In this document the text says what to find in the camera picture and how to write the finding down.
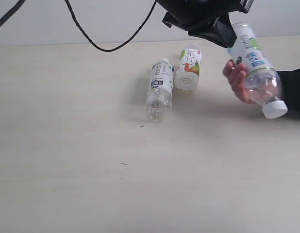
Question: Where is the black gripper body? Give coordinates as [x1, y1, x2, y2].
[156, 0, 253, 48]

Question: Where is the tea bottle with orange bird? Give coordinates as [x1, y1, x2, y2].
[174, 43, 202, 92]

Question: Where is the lime label clear bottle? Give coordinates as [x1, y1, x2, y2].
[227, 22, 288, 119]

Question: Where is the clear bottle white blue label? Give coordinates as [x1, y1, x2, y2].
[146, 58, 174, 122]

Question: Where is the person's open hand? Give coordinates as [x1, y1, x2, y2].
[222, 59, 256, 104]

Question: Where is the black cable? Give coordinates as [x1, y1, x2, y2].
[0, 0, 157, 52]

